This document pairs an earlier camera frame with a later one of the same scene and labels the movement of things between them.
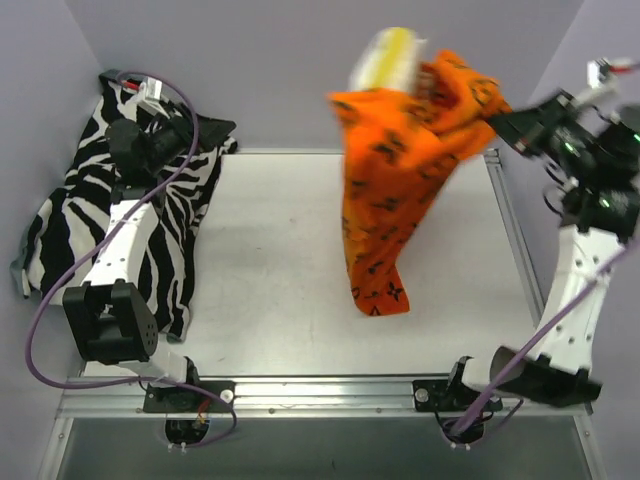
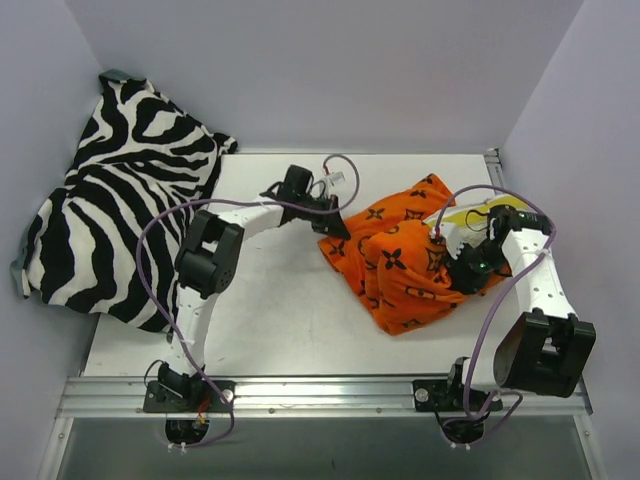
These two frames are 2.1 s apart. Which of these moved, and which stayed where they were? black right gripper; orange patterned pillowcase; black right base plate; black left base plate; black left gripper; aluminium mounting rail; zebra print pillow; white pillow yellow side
Moved: black right gripper; black left gripper; orange patterned pillowcase; white pillow yellow side
Stayed: zebra print pillow; black left base plate; aluminium mounting rail; black right base plate
